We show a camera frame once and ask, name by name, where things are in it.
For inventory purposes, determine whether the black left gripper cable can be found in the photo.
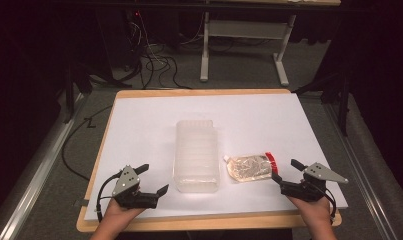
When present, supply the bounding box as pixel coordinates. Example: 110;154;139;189
95;171;123;223

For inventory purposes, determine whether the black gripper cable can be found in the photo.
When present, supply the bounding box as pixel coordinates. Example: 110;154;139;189
95;171;123;223
317;185;338;225

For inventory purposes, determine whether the person's left hand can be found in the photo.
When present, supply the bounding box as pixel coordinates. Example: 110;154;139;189
103;198;147;228

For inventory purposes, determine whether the tangle of floor cables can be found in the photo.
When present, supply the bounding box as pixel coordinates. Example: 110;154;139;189
123;9;203;90

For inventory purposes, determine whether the long black floor cable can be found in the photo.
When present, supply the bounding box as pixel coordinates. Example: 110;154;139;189
61;104;114;183

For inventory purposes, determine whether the white board mat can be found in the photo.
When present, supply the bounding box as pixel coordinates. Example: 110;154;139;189
83;92;349;222

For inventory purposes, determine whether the clear pouch with red strip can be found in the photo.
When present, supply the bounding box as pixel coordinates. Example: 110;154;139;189
223;151;280;184

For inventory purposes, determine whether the person's right hand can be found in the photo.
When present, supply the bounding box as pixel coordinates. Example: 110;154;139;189
286;195;334;231

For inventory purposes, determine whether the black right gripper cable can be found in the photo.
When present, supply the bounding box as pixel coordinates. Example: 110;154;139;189
317;185;338;225

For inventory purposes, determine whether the clear plastic container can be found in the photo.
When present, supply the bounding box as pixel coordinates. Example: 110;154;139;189
172;119;221;194

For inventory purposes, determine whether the black stand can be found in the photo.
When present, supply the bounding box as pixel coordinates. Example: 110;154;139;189
292;70;354;137
62;61;94;125

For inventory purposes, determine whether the table with white legs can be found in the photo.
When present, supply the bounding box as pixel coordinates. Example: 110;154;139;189
199;0;342;87

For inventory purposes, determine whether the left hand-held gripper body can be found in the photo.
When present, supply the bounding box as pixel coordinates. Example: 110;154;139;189
111;164;159;210

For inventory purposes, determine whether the metal floor rail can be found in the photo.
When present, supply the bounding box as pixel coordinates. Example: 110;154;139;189
322;99;403;240
0;92;87;240

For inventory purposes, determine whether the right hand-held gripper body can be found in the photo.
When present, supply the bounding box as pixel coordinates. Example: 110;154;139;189
280;162;350;203

